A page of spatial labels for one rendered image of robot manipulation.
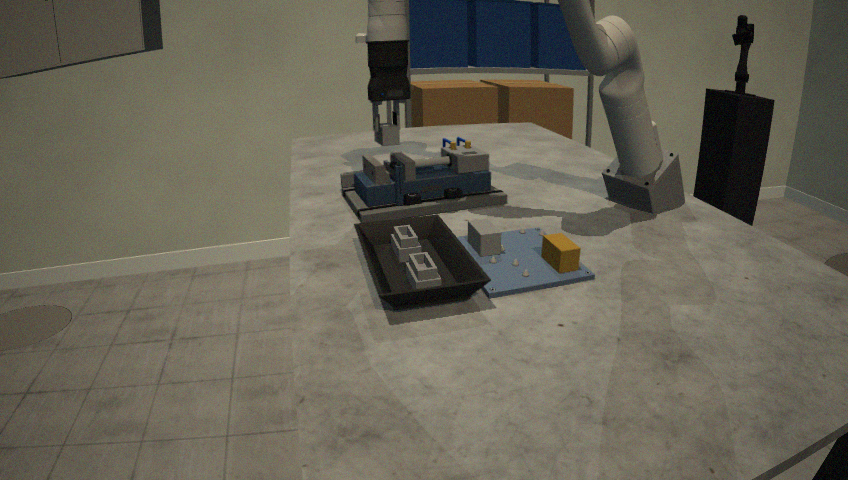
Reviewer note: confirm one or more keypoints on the yellow brass block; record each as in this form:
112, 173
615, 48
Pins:
560, 252

